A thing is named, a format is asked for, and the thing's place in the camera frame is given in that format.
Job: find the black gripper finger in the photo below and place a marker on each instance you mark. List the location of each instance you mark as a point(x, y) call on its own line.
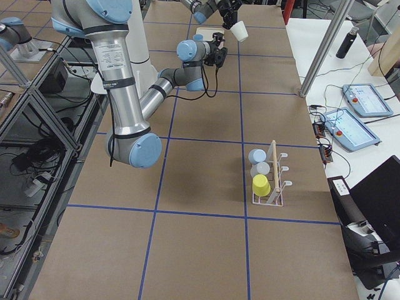
point(228, 22)

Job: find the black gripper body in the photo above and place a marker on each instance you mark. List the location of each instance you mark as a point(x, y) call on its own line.
point(225, 12)
point(214, 50)

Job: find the pale green plastic cup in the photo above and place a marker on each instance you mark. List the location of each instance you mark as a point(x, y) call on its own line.
point(239, 31)

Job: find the light blue plastic cup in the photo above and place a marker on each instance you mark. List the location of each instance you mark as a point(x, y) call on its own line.
point(256, 156)

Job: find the grey plastic cup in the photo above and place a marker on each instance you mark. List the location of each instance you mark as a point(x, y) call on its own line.
point(262, 168)

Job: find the yellow plastic cup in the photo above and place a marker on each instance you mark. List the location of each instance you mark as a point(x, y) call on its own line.
point(260, 185)

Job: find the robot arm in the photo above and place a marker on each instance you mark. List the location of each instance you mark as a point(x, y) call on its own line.
point(202, 11)
point(106, 25)

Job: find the cream plastic tray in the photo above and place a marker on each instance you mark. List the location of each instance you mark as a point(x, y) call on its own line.
point(207, 32)

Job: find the red cylinder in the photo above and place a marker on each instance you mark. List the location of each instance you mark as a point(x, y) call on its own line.
point(287, 11)

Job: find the black water bottle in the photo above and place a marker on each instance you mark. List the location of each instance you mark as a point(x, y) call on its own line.
point(347, 42)

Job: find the near teach pendant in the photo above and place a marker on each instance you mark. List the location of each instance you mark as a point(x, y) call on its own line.
point(348, 130)

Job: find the teach pendant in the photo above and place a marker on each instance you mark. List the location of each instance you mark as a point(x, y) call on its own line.
point(366, 100)
point(348, 130)

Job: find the far teach pendant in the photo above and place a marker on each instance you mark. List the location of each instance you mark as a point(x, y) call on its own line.
point(366, 100)

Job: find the black laptop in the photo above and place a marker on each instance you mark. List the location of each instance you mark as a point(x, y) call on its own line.
point(377, 197)

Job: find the aluminium frame post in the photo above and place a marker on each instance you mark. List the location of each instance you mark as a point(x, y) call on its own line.
point(325, 45)

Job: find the white wire cup rack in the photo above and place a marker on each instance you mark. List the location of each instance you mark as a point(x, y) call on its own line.
point(275, 197)

